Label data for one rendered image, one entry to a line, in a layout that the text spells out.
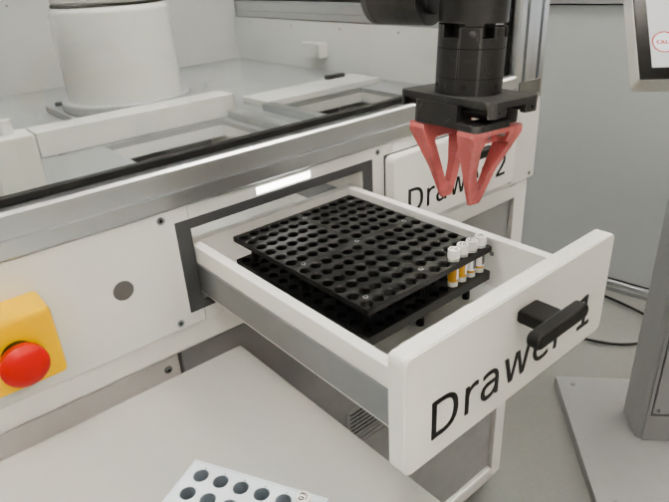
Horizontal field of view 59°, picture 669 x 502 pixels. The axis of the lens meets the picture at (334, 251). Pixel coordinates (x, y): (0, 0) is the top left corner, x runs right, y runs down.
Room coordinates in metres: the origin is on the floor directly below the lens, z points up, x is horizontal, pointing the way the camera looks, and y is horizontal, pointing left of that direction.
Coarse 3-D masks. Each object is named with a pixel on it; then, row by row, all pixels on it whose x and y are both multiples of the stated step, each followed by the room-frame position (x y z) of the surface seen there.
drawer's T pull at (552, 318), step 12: (576, 300) 0.41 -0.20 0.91; (528, 312) 0.40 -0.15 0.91; (540, 312) 0.40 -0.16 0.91; (552, 312) 0.40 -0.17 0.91; (564, 312) 0.40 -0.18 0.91; (576, 312) 0.40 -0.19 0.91; (528, 324) 0.40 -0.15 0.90; (540, 324) 0.39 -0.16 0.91; (552, 324) 0.38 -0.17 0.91; (564, 324) 0.38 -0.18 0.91; (528, 336) 0.37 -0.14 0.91; (540, 336) 0.37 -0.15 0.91; (552, 336) 0.37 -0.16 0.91; (540, 348) 0.36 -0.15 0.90
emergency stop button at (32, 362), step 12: (12, 348) 0.42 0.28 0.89; (24, 348) 0.42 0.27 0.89; (36, 348) 0.42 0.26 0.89; (0, 360) 0.41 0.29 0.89; (12, 360) 0.41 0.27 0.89; (24, 360) 0.41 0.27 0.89; (36, 360) 0.42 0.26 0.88; (48, 360) 0.43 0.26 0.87; (0, 372) 0.41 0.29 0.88; (12, 372) 0.41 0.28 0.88; (24, 372) 0.41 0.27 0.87; (36, 372) 0.42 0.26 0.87; (12, 384) 0.41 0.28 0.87; (24, 384) 0.41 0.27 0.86
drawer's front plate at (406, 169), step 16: (400, 160) 0.78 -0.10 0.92; (416, 160) 0.80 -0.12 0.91; (480, 160) 0.89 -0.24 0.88; (512, 160) 0.95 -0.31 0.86; (400, 176) 0.78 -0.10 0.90; (416, 176) 0.80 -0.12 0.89; (432, 176) 0.82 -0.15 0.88; (512, 176) 0.95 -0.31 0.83; (400, 192) 0.78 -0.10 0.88; (416, 192) 0.80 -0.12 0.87; (432, 192) 0.82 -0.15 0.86; (464, 192) 0.87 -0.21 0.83; (432, 208) 0.82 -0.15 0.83; (448, 208) 0.85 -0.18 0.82
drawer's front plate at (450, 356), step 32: (576, 256) 0.46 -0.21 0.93; (608, 256) 0.50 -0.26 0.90; (512, 288) 0.41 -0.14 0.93; (544, 288) 0.43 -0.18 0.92; (576, 288) 0.47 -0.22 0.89; (448, 320) 0.37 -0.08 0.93; (480, 320) 0.37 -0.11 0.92; (512, 320) 0.40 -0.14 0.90; (416, 352) 0.33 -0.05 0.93; (448, 352) 0.35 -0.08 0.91; (480, 352) 0.38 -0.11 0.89; (512, 352) 0.40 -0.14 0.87; (544, 352) 0.44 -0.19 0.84; (416, 384) 0.33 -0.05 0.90; (448, 384) 0.35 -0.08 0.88; (480, 384) 0.38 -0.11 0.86; (512, 384) 0.41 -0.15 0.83; (416, 416) 0.33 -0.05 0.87; (448, 416) 0.35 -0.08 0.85; (480, 416) 0.38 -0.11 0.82; (416, 448) 0.33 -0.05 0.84
